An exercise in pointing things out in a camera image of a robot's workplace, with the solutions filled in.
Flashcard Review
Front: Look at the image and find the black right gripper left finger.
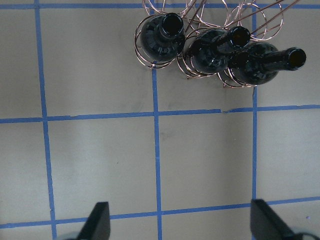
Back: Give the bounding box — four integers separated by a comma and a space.
75, 201, 111, 240

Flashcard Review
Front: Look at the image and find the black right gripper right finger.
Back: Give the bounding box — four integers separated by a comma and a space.
250, 199, 300, 240

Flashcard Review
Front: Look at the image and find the dark wine bottle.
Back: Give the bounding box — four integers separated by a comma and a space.
228, 42, 307, 85
140, 12, 186, 62
187, 26, 251, 75

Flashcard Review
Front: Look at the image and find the copper wire bottle basket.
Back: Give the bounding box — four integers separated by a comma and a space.
134, 0, 285, 79

